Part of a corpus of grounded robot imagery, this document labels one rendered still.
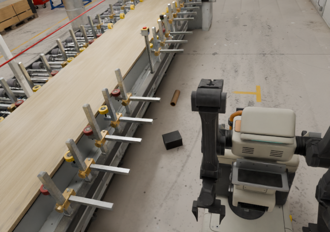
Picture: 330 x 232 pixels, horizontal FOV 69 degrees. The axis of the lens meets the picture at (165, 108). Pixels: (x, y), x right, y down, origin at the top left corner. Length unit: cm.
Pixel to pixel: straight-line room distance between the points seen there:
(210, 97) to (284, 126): 43
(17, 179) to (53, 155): 24
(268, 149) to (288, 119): 20
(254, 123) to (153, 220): 153
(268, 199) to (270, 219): 56
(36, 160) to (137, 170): 116
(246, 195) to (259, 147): 38
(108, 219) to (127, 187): 36
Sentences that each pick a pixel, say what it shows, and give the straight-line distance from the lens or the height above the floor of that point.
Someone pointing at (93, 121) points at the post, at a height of 104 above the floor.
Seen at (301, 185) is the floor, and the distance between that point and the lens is 263.
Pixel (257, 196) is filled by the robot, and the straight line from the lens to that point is 149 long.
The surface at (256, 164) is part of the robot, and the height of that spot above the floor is 108.
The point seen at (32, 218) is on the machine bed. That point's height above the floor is 74.
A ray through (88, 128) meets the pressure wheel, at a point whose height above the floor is 91.
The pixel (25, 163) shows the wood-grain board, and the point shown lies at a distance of 189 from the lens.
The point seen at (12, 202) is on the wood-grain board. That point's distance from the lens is 172.
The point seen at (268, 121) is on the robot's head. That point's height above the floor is 136.
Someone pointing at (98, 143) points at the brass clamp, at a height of 85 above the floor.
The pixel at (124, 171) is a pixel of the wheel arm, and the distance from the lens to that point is 162.
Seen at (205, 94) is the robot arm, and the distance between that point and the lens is 75.
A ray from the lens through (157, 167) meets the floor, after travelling 264.
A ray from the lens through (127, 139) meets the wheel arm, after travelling 177.
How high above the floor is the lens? 205
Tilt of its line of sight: 38 degrees down
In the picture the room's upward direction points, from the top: 9 degrees counter-clockwise
